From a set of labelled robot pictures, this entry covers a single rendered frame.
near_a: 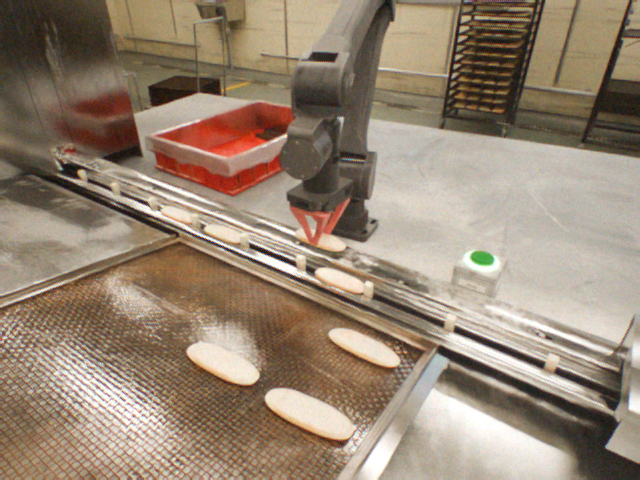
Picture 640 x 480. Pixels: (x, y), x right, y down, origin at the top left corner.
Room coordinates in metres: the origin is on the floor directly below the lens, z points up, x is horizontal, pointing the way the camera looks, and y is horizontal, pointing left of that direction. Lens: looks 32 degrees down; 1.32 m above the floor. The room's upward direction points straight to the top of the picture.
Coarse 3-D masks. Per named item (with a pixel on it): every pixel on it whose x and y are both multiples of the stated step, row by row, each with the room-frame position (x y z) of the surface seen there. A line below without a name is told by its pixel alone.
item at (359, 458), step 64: (128, 256) 0.58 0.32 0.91; (0, 320) 0.40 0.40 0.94; (64, 320) 0.41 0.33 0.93; (128, 320) 0.41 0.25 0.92; (256, 320) 0.43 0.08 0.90; (384, 320) 0.44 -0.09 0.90; (0, 384) 0.29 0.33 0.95; (64, 384) 0.30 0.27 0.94; (128, 448) 0.23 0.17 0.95; (256, 448) 0.23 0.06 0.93; (320, 448) 0.24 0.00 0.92
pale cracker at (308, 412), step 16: (272, 400) 0.29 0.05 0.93; (288, 400) 0.28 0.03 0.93; (304, 400) 0.29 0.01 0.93; (288, 416) 0.27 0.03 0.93; (304, 416) 0.27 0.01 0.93; (320, 416) 0.27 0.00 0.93; (336, 416) 0.27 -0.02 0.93; (320, 432) 0.25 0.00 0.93; (336, 432) 0.25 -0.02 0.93; (352, 432) 0.25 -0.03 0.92
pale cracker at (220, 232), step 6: (210, 228) 0.75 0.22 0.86; (216, 228) 0.75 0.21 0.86; (222, 228) 0.75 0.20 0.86; (228, 228) 0.75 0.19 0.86; (210, 234) 0.74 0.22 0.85; (216, 234) 0.73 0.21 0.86; (222, 234) 0.73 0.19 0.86; (228, 234) 0.73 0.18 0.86; (234, 234) 0.73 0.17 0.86; (240, 234) 0.73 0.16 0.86; (222, 240) 0.72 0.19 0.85; (228, 240) 0.71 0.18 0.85; (234, 240) 0.71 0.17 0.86
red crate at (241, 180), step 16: (224, 144) 1.34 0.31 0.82; (240, 144) 1.35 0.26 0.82; (256, 144) 1.35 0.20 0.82; (160, 160) 1.13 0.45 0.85; (176, 160) 1.09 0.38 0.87; (192, 176) 1.06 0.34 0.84; (208, 176) 1.02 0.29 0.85; (224, 176) 0.99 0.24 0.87; (240, 176) 1.00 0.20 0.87; (256, 176) 1.05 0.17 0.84; (224, 192) 0.98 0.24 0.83; (240, 192) 1.00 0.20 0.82
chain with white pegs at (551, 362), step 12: (84, 180) 1.02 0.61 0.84; (144, 204) 0.89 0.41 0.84; (156, 204) 0.87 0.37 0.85; (192, 216) 0.78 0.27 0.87; (204, 228) 0.78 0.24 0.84; (240, 240) 0.71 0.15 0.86; (300, 264) 0.63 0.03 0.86; (372, 288) 0.55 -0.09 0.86; (408, 312) 0.52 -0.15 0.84; (444, 324) 0.48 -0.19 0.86; (492, 348) 0.45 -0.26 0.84; (528, 360) 0.42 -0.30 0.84; (552, 360) 0.40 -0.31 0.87; (552, 372) 0.39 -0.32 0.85; (612, 396) 0.36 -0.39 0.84
